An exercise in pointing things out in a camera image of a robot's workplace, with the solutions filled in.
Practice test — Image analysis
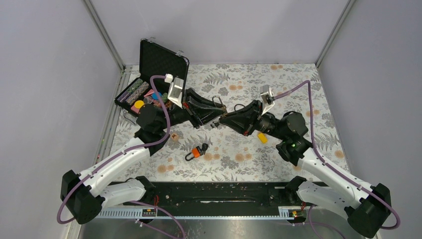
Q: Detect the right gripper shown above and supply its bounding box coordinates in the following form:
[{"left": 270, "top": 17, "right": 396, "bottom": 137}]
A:
[{"left": 220, "top": 100, "right": 287, "bottom": 141}]

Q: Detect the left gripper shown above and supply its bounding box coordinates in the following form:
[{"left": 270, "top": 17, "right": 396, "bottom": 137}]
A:
[{"left": 159, "top": 89, "right": 227, "bottom": 130}]

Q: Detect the orange black carabiner clip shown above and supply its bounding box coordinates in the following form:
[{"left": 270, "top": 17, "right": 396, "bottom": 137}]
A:
[{"left": 185, "top": 143, "right": 209, "bottom": 161}]

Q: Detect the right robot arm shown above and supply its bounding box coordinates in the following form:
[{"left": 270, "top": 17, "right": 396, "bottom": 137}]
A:
[{"left": 218, "top": 101, "right": 391, "bottom": 238}]

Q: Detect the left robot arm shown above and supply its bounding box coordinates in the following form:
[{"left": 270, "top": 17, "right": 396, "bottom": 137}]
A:
[{"left": 56, "top": 89, "right": 227, "bottom": 225}]

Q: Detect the yellow block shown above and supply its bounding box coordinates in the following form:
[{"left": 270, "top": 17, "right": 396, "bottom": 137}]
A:
[{"left": 257, "top": 132, "right": 268, "bottom": 144}]

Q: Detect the wooden letter cube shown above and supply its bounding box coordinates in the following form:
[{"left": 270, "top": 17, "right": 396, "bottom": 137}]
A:
[{"left": 171, "top": 132, "right": 180, "bottom": 141}]

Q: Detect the black poker chip case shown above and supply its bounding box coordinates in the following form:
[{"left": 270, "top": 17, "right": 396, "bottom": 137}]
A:
[{"left": 114, "top": 39, "right": 190, "bottom": 116}]

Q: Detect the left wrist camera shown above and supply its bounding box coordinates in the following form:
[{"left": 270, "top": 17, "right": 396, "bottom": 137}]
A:
[{"left": 164, "top": 74, "right": 185, "bottom": 108}]

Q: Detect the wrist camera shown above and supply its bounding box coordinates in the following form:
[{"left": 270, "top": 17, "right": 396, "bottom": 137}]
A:
[
  {"left": 164, "top": 74, "right": 185, "bottom": 108},
  {"left": 260, "top": 85, "right": 275, "bottom": 114}
]

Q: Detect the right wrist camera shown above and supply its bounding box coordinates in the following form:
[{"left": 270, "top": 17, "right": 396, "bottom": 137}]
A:
[{"left": 260, "top": 85, "right": 275, "bottom": 114}]

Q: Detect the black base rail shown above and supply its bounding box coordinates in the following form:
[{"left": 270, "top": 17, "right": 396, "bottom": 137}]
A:
[{"left": 105, "top": 180, "right": 317, "bottom": 219}]

